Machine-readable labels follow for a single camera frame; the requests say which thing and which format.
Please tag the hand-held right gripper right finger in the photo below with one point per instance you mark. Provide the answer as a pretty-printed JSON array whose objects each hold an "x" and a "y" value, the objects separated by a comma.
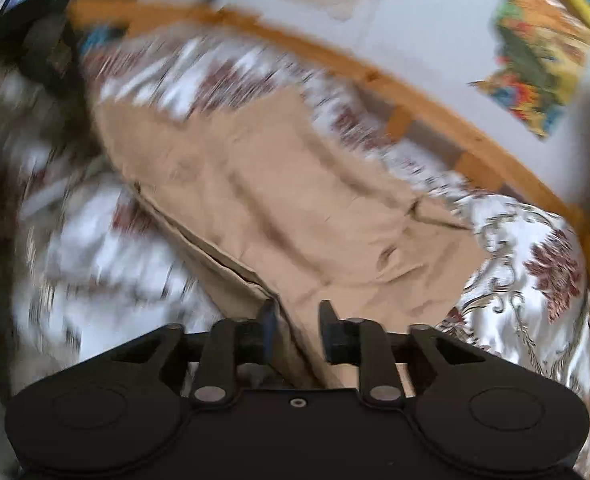
[{"x": 329, "y": 335}]

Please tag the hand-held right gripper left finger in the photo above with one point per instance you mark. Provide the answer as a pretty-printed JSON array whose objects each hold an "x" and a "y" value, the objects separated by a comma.
[{"x": 269, "y": 332}]

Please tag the tan hooded jacket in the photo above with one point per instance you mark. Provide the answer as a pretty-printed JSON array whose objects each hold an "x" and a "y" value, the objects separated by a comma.
[{"x": 275, "y": 200}]

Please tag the white floral satin bedspread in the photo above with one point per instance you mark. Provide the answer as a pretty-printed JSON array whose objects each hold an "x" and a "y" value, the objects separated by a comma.
[{"x": 520, "y": 280}]

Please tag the colourful landscape poster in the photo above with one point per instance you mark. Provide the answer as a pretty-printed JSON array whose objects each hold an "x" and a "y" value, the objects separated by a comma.
[{"x": 535, "y": 55}]

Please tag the wooden bed frame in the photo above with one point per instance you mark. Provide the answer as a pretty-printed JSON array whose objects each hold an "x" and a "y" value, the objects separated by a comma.
[{"x": 425, "y": 105}]

